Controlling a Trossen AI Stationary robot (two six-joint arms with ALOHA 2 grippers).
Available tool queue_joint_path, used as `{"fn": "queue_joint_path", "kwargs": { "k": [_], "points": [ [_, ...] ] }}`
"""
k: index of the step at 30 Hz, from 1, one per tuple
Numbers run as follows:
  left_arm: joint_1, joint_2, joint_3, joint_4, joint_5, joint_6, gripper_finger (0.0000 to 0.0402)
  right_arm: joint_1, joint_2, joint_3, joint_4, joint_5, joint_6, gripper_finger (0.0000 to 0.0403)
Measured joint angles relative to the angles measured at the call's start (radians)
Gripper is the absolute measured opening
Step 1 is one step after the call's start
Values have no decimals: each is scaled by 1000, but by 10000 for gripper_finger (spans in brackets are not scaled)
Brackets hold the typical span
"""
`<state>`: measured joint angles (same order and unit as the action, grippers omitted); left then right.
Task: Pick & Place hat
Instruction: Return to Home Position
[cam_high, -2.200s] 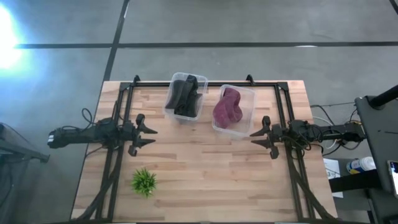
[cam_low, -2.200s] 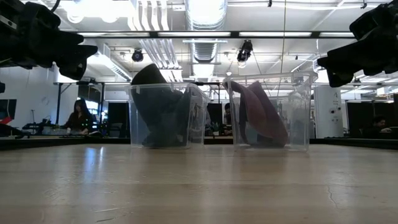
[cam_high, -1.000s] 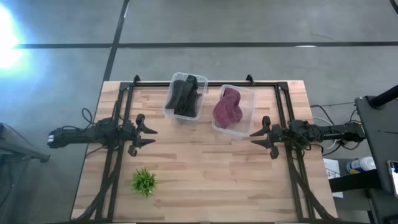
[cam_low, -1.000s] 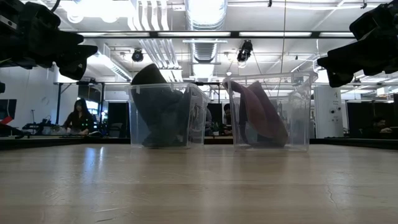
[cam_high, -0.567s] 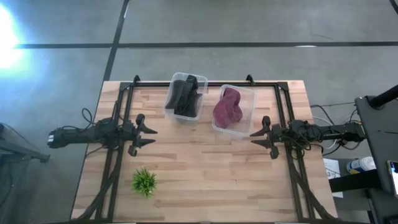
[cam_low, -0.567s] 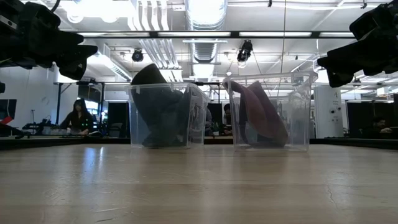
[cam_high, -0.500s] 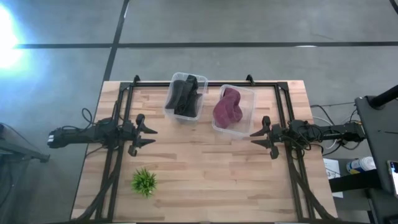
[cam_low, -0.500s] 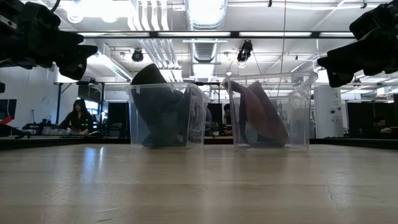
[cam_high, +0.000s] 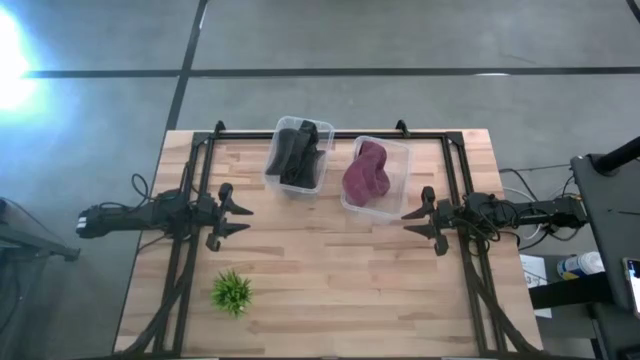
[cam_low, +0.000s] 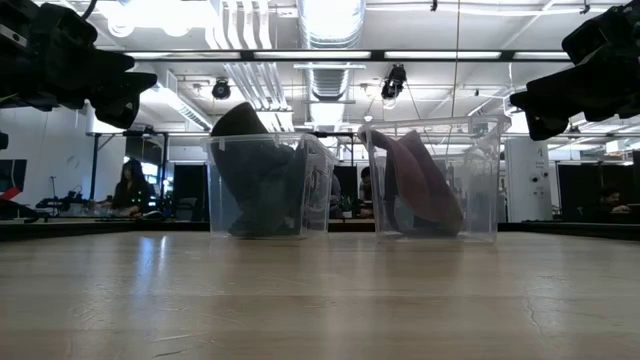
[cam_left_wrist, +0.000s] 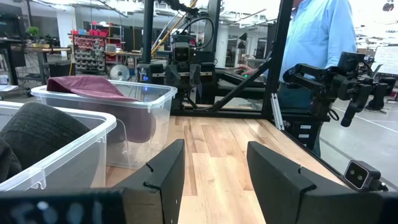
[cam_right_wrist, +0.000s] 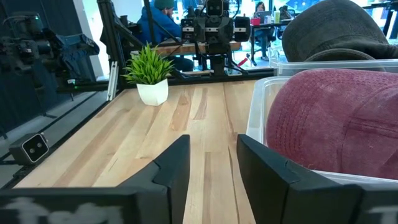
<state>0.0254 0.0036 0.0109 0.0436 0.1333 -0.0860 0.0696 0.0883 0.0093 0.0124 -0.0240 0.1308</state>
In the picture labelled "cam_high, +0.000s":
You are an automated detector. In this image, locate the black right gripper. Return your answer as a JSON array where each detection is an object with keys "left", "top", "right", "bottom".
[{"left": 400, "top": 186, "right": 468, "bottom": 257}]

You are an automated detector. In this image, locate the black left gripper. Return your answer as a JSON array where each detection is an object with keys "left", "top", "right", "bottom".
[{"left": 197, "top": 182, "right": 255, "bottom": 253}]

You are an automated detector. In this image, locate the dark baseball cap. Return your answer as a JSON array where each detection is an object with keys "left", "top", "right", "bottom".
[{"left": 264, "top": 120, "right": 327, "bottom": 192}]

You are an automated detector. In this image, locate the maroon hat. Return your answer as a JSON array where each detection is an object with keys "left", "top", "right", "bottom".
[{"left": 341, "top": 140, "right": 392, "bottom": 209}]

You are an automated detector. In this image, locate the clear plastic bin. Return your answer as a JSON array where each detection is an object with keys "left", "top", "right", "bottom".
[
  {"left": 262, "top": 115, "right": 336, "bottom": 201},
  {"left": 339, "top": 134, "right": 414, "bottom": 224}
]

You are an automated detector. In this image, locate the small green artificial plant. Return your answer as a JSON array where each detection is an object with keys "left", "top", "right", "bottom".
[{"left": 209, "top": 268, "right": 254, "bottom": 320}]

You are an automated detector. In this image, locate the white paper sheet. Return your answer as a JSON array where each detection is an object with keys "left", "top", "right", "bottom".
[{"left": 519, "top": 253, "right": 553, "bottom": 320}]

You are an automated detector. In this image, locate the black shelf bar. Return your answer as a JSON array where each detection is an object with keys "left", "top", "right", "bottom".
[{"left": 528, "top": 271, "right": 614, "bottom": 311}]

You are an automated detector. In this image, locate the white bottle with blue label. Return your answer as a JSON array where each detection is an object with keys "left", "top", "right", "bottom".
[{"left": 556, "top": 250, "right": 606, "bottom": 282}]

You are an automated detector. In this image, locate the dark grey side table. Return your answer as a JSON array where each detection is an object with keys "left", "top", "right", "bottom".
[{"left": 570, "top": 151, "right": 640, "bottom": 360}]

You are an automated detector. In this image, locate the grey stand foot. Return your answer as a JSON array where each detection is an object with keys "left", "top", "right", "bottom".
[{"left": 0, "top": 196, "right": 82, "bottom": 264}]

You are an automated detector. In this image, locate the black pole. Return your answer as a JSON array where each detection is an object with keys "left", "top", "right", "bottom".
[{"left": 591, "top": 134, "right": 640, "bottom": 175}]

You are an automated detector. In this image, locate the smartphone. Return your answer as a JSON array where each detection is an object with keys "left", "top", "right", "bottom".
[{"left": 621, "top": 256, "right": 640, "bottom": 320}]

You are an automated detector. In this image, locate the black metal rig frame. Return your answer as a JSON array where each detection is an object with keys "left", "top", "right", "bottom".
[{"left": 119, "top": 119, "right": 547, "bottom": 359}]

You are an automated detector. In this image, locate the white cable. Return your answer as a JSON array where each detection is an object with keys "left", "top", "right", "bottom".
[{"left": 501, "top": 185, "right": 547, "bottom": 242}]

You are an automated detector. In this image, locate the black cable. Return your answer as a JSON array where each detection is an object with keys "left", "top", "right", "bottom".
[{"left": 498, "top": 162, "right": 574, "bottom": 202}]

